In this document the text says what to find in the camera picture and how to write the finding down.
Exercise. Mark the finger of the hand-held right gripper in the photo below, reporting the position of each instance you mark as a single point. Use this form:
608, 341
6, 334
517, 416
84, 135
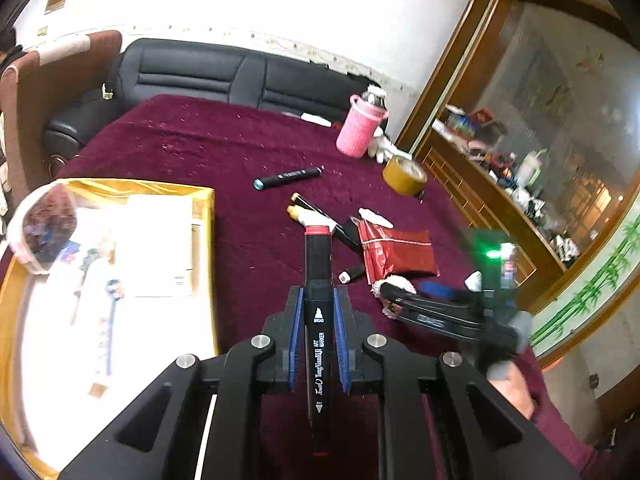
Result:
435, 291
440, 321

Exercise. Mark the yellow tape roll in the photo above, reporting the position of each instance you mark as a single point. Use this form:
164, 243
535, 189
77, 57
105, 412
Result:
405, 175

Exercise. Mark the pink plush toy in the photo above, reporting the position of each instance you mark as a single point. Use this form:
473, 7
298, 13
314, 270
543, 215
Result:
400, 285

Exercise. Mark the wooden cabinet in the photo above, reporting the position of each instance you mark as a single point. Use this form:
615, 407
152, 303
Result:
465, 190

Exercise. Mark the bamboo print panel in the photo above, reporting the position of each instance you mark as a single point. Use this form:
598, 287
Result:
600, 280

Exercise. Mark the thin black pen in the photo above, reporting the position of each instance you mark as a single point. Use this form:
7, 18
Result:
345, 235

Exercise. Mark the black leather sofa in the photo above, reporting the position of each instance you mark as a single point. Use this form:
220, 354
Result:
200, 72

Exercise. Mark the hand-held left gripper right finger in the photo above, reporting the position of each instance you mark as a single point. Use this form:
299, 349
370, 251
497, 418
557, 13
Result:
341, 345

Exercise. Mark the maroon tablecloth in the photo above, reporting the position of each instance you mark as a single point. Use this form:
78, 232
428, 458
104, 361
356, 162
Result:
210, 145

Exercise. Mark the black marker red cap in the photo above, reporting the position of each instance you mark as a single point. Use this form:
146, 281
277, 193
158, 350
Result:
318, 280

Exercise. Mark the black marker teal end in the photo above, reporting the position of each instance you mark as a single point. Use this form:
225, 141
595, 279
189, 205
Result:
287, 178

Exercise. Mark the small white object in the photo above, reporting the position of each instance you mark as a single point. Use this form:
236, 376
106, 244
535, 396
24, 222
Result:
375, 217

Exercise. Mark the red foil packet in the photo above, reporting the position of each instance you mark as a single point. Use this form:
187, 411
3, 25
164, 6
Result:
397, 252

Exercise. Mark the white glove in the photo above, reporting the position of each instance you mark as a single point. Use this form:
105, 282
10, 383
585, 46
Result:
387, 149

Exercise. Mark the brown fabric armchair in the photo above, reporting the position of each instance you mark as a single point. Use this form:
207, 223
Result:
30, 110

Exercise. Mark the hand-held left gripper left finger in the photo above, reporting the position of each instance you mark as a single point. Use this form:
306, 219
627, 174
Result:
297, 345

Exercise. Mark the person's right forearm maroon sleeve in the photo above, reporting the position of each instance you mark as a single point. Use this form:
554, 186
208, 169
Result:
565, 440

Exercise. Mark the white item by sofa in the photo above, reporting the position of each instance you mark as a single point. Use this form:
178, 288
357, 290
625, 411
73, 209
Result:
316, 120

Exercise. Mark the gold tray white inside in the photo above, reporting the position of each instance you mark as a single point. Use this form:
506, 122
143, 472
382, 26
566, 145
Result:
45, 410

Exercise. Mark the person's right hand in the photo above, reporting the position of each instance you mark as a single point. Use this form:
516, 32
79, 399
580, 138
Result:
512, 392

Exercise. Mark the pink plastic food container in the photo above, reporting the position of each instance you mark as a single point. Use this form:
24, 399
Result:
47, 225

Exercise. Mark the bottle in pink sleeve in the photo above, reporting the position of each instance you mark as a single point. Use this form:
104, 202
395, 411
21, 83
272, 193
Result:
357, 127

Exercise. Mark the cabinet shelf clutter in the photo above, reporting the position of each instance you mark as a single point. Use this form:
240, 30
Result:
510, 170

